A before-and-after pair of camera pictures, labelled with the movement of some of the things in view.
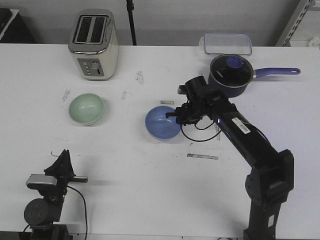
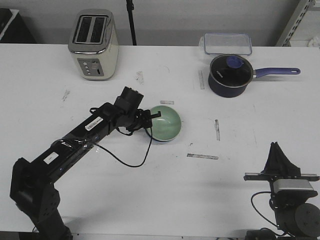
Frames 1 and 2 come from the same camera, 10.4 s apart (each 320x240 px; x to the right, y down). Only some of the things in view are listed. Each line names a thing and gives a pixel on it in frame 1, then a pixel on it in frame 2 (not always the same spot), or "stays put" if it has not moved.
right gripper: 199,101 -> 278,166
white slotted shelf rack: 302,9 stays put
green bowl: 86,109 -> 166,127
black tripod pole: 130,6 stays put
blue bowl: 159,126 -> 162,142
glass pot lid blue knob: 231,70 stays put
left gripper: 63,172 -> 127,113
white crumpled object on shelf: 314,43 stays put
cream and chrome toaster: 94,43 stays put
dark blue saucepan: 232,73 stays put
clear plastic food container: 230,44 stays put
